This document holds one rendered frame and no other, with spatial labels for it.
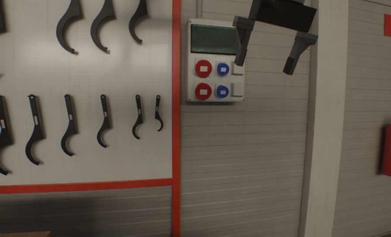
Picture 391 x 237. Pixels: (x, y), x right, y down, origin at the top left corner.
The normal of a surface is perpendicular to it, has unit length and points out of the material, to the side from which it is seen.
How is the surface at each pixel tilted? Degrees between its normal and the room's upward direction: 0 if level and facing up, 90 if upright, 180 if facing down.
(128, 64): 90
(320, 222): 90
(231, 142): 90
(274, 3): 113
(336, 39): 90
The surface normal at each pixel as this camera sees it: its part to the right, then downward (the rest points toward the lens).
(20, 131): 0.20, 0.08
